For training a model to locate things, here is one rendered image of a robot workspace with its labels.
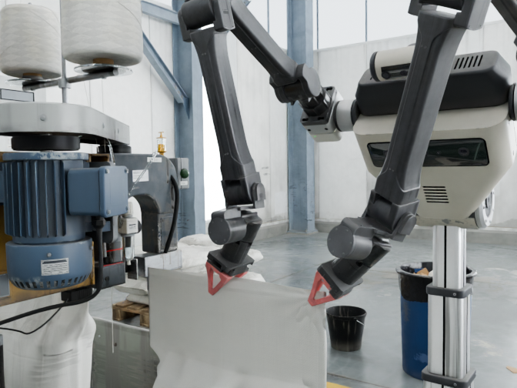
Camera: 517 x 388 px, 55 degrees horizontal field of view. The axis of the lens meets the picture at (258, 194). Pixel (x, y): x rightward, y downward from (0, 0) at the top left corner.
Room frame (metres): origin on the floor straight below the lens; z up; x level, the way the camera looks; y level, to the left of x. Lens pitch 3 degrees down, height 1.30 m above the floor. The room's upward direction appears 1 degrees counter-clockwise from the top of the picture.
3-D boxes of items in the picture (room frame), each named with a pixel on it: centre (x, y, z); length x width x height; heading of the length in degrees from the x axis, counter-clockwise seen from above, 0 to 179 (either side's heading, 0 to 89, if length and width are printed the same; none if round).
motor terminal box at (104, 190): (0.93, 0.30, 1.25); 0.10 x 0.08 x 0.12; 171
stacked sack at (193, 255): (4.19, 0.60, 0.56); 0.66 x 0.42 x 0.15; 146
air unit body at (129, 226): (1.22, 0.32, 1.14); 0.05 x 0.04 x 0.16; 146
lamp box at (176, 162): (1.46, 0.25, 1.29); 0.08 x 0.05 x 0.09; 56
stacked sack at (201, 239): (4.84, 0.46, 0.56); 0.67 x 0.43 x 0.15; 56
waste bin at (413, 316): (3.09, -1.10, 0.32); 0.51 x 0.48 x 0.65; 146
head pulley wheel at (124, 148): (1.33, 0.38, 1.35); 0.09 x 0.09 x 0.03
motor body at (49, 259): (0.94, 0.40, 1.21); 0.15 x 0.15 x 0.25
